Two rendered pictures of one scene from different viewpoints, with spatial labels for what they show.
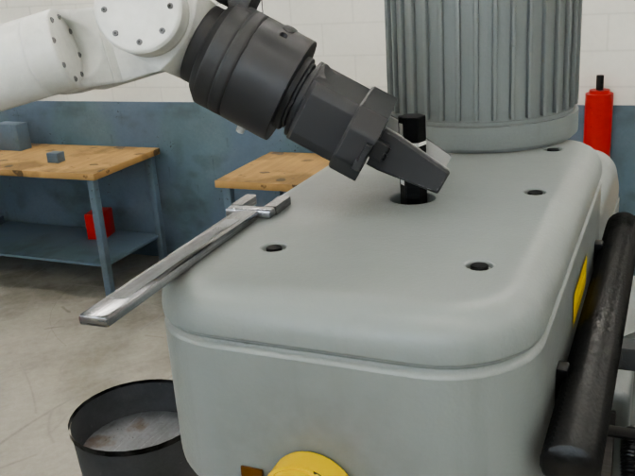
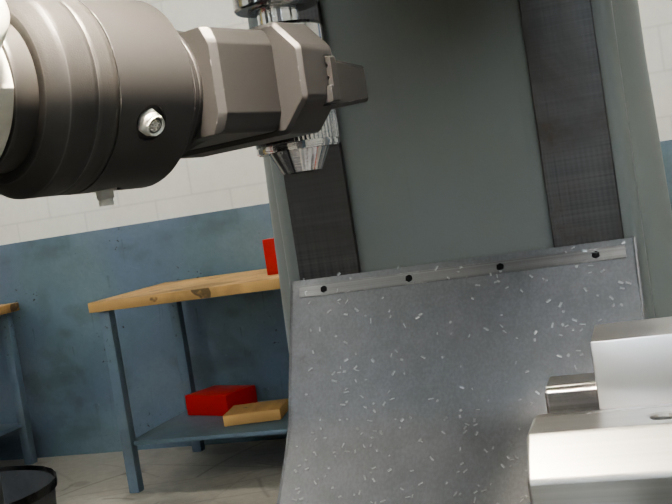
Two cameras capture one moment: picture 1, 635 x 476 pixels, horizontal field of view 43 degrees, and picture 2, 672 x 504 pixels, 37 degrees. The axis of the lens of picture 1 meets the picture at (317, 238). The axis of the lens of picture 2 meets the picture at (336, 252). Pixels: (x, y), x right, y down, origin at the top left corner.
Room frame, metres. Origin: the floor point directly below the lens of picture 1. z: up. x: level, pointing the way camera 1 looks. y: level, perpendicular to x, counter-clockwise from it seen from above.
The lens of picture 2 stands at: (0.06, -0.03, 1.17)
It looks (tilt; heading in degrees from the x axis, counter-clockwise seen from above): 3 degrees down; 354
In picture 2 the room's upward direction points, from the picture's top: 9 degrees counter-clockwise
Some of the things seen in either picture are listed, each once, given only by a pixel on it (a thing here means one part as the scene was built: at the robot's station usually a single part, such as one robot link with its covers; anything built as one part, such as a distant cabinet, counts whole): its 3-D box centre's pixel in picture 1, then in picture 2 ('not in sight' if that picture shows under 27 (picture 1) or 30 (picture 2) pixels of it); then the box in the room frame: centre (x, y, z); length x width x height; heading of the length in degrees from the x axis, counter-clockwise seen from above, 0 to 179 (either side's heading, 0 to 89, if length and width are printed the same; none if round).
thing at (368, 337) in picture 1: (420, 280); not in sight; (0.64, -0.09, 1.81); 0.47 x 0.26 x 0.16; 155
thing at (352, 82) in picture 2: not in sight; (331, 83); (0.60, -0.10, 1.23); 0.06 x 0.02 x 0.03; 133
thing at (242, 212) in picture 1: (197, 247); not in sight; (0.53, 0.08, 1.89); 0.24 x 0.04 x 0.01; 158
